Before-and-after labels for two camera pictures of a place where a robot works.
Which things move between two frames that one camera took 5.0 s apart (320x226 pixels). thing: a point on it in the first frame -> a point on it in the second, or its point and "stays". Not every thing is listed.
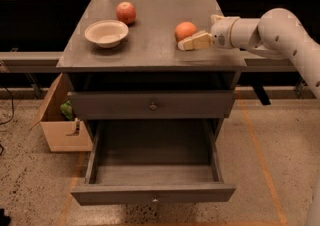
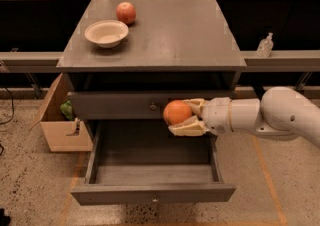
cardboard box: (62, 135) stays
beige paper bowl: (107, 33) stays
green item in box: (67, 110) stays
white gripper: (220, 32) -> (217, 114)
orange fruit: (184, 29) -> (176, 112)
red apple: (126, 12) stays
